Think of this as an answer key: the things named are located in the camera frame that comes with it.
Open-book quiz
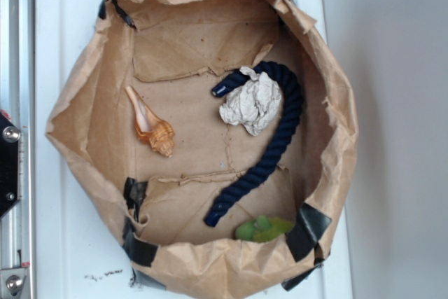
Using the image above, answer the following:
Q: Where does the white paper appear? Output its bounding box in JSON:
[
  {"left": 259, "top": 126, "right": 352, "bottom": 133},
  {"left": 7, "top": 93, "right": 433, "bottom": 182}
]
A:
[{"left": 219, "top": 67, "right": 281, "bottom": 137}]

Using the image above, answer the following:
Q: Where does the dark blue rope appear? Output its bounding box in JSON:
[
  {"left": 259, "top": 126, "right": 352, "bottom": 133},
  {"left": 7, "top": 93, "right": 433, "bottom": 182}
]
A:
[{"left": 204, "top": 61, "right": 304, "bottom": 227}]

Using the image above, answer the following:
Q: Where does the white plastic board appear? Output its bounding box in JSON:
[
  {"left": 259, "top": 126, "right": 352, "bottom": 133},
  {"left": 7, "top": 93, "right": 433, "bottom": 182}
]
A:
[{"left": 33, "top": 0, "right": 354, "bottom": 298}]

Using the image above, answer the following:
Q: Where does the brown paper bag tray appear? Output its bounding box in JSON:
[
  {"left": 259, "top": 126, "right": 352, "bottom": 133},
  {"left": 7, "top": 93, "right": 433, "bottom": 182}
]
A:
[{"left": 46, "top": 0, "right": 358, "bottom": 298}]

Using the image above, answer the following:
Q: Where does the green plush toy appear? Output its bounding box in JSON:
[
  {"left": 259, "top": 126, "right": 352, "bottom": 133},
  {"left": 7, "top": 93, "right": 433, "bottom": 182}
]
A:
[{"left": 235, "top": 215, "right": 295, "bottom": 243}]

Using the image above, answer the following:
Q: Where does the black mounting bracket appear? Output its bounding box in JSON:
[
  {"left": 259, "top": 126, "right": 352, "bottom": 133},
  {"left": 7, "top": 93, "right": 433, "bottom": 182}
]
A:
[{"left": 0, "top": 109, "right": 21, "bottom": 218}]

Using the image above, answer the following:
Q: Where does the aluminium frame rail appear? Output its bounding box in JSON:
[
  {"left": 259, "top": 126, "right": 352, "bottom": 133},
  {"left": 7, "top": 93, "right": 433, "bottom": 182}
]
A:
[{"left": 1, "top": 0, "right": 36, "bottom": 298}]

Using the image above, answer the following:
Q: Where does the orange conch seashell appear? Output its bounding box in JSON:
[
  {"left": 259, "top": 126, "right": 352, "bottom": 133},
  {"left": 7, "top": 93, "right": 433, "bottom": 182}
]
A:
[{"left": 125, "top": 85, "right": 175, "bottom": 158}]

